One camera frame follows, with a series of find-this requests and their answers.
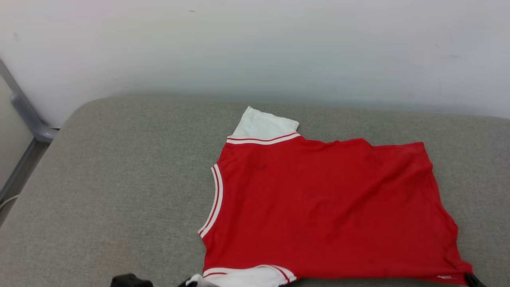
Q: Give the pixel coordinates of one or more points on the grey metal frame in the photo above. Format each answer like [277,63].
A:
[28,115]

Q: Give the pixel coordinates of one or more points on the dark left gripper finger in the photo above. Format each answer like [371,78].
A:
[187,283]

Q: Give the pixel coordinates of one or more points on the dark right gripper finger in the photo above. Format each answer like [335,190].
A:
[473,280]

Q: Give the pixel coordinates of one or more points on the red and white shirt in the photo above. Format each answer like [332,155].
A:
[326,207]

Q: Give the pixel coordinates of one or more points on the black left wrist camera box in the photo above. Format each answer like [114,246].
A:
[129,281]

